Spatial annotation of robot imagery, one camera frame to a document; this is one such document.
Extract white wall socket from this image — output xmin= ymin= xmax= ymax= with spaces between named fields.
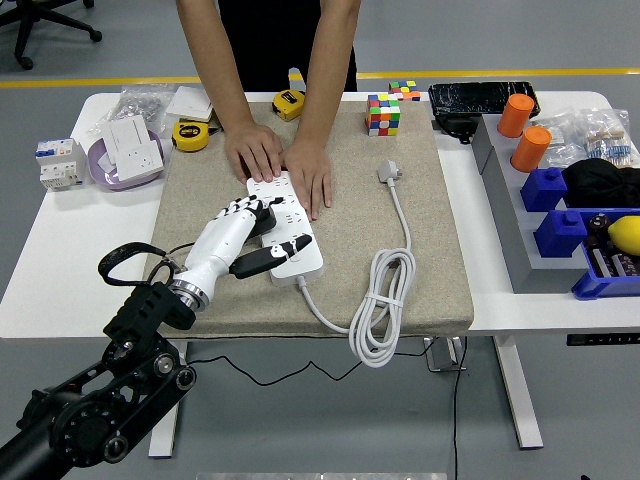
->
xmin=113 ymin=139 xmax=166 ymax=182

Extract person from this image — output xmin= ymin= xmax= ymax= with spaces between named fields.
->
xmin=217 ymin=0 xmax=359 ymax=94

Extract person's right hand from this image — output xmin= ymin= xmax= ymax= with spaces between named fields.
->
xmin=224 ymin=122 xmax=285 ymax=183

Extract clear bag of resistors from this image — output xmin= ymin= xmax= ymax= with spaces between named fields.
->
xmin=579 ymin=107 xmax=636 ymax=169

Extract large yellow tape measure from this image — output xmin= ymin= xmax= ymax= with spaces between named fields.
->
xmin=171 ymin=118 xmax=224 ymax=153

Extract metal bracket under table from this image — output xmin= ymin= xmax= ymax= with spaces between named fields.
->
xmin=423 ymin=337 xmax=467 ymax=374

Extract black power brick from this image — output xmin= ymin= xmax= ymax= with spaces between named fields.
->
xmin=433 ymin=115 xmax=479 ymax=146

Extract clear bag of screws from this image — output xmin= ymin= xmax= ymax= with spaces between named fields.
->
xmin=87 ymin=84 xmax=176 ymax=136

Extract white power strip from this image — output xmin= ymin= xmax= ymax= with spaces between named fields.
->
xmin=246 ymin=169 xmax=325 ymax=287

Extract small colourful puzzle cube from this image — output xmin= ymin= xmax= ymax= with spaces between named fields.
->
xmin=388 ymin=79 xmax=422 ymax=103

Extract yellow lemon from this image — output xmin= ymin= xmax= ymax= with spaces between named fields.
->
xmin=607 ymin=215 xmax=640 ymax=256

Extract clear plastic parts bag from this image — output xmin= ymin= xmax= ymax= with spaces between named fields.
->
xmin=532 ymin=112 xmax=589 ymax=169

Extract black plug adapter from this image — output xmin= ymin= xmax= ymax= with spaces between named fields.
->
xmin=248 ymin=197 xmax=286 ymax=242

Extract grey stepped block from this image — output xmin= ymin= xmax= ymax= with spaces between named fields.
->
xmin=472 ymin=113 xmax=591 ymax=295

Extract small blue block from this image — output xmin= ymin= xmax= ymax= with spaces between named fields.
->
xmin=520 ymin=167 xmax=570 ymax=213

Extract small yellow tape measure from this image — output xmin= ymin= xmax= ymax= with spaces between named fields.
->
xmin=272 ymin=89 xmax=306 ymax=123

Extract white circuit breaker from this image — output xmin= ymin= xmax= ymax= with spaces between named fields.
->
xmin=34 ymin=137 xmax=89 ymax=191

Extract black office chair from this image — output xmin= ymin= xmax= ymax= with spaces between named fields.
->
xmin=0 ymin=0 xmax=104 ymax=71

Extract black cloth bundle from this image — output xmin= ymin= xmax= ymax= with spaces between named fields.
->
xmin=562 ymin=158 xmax=640 ymax=210

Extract dark striped cylinders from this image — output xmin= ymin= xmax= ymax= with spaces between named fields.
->
xmin=589 ymin=238 xmax=640 ymax=279

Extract black hanging floor cable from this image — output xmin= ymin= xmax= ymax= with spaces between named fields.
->
xmin=451 ymin=337 xmax=469 ymax=480

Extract thin black adapter cord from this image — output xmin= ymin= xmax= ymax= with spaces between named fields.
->
xmin=164 ymin=241 xmax=431 ymax=387

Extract white power strip cord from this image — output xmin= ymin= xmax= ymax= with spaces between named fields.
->
xmin=296 ymin=183 xmax=418 ymax=369

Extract white switch panel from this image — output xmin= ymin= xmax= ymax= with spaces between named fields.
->
xmin=102 ymin=114 xmax=154 ymax=164

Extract black glossy wrapped tray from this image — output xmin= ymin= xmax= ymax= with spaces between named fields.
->
xmin=428 ymin=81 xmax=543 ymax=121

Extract large blue block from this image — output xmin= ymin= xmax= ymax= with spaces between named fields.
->
xmin=533 ymin=208 xmax=590 ymax=259

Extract large colourful puzzle cube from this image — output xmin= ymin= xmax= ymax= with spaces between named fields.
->
xmin=366 ymin=92 xmax=403 ymax=137

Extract white flat switch box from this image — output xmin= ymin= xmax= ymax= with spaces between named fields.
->
xmin=164 ymin=85 xmax=215 ymax=123

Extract black table control panel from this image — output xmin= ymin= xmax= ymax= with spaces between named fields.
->
xmin=566 ymin=333 xmax=640 ymax=347

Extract white three-pin plug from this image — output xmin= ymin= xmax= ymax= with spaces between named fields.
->
xmin=377 ymin=158 xmax=402 ymax=187

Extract orange cylinder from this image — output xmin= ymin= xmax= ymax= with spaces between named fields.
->
xmin=497 ymin=93 xmax=536 ymax=139
xmin=510 ymin=125 xmax=553 ymax=174

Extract person's left hand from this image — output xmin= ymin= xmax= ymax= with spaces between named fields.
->
xmin=281 ymin=137 xmax=334 ymax=223

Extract blue plastic bin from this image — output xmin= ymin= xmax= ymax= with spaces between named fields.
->
xmin=571 ymin=206 xmax=640 ymax=301

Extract white table leg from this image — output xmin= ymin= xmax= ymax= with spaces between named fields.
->
xmin=492 ymin=335 xmax=545 ymax=450
xmin=147 ymin=339 xmax=190 ymax=459

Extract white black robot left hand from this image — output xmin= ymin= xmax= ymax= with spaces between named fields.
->
xmin=172 ymin=195 xmax=314 ymax=296

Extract grey-brown fabric mat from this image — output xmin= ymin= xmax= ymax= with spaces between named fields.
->
xmin=135 ymin=99 xmax=476 ymax=340

